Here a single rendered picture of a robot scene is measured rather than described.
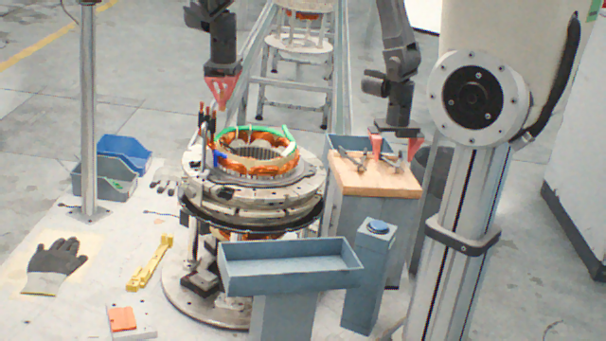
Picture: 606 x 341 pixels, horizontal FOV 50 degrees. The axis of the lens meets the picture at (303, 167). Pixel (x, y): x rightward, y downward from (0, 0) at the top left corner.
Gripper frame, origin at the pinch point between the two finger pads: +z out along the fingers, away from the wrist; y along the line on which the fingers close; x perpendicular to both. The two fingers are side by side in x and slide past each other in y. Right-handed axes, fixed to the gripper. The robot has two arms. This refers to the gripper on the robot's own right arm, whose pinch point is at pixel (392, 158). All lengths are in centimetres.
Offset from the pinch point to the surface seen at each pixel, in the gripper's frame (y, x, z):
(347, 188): 13.5, 11.7, 2.9
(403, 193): 0.0, 11.6, 4.0
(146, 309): 58, 22, 27
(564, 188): -162, -175, 89
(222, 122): 41.7, 2.4, -9.2
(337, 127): -8, -102, 28
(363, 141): 2.9, -18.8, 2.8
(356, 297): 12.4, 26.2, 22.4
